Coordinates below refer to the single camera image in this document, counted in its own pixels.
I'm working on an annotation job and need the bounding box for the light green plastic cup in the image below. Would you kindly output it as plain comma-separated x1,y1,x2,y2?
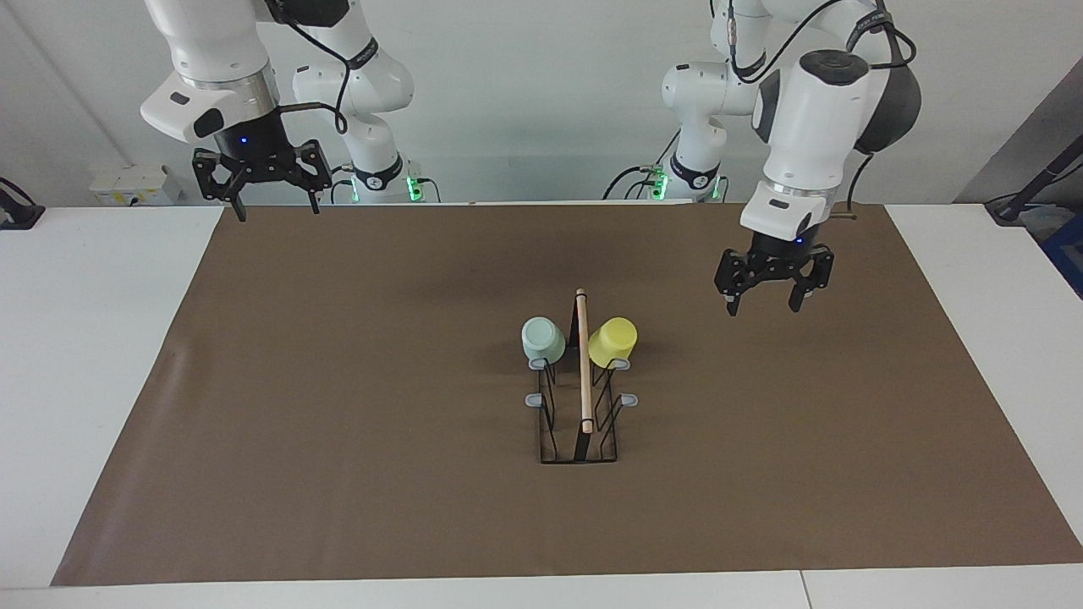
520,316,567,366

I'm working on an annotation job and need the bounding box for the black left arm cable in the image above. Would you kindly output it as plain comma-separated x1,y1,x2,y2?
726,0,919,222

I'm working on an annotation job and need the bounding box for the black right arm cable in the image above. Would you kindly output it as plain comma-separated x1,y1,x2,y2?
271,0,352,136

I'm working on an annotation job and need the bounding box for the blue box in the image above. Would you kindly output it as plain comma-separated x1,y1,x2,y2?
1042,211,1083,299

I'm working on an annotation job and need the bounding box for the white wall power box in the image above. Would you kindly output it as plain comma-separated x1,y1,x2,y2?
89,164,208,206

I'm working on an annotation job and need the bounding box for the black stand pole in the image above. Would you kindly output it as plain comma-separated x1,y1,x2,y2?
986,135,1083,225

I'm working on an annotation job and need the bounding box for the black table clamp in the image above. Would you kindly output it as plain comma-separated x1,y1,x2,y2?
0,178,46,231

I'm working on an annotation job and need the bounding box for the black wire cup rack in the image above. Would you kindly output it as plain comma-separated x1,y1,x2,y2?
525,288,640,464

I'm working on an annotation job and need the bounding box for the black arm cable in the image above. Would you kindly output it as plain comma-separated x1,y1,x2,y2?
271,0,352,136
726,0,919,222

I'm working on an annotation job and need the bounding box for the yellow plastic cup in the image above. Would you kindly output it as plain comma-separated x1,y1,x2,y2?
588,317,639,370

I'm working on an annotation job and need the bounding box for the brown table mat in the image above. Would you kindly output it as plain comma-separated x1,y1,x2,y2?
51,203,1083,587

